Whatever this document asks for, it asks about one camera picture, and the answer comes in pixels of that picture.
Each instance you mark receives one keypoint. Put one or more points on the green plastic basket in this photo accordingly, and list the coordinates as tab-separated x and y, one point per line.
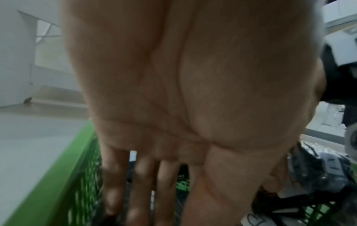
55	187

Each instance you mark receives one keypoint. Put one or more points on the white desk side panel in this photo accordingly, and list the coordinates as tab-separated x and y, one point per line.
14	66

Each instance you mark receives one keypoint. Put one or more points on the black wristband with marker tags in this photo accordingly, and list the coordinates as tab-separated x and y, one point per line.
334	88

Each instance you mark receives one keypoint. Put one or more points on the person's left hand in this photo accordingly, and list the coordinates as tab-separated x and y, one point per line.
195	77

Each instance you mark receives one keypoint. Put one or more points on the pile of black packets A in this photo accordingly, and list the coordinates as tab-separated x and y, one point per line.
315	172

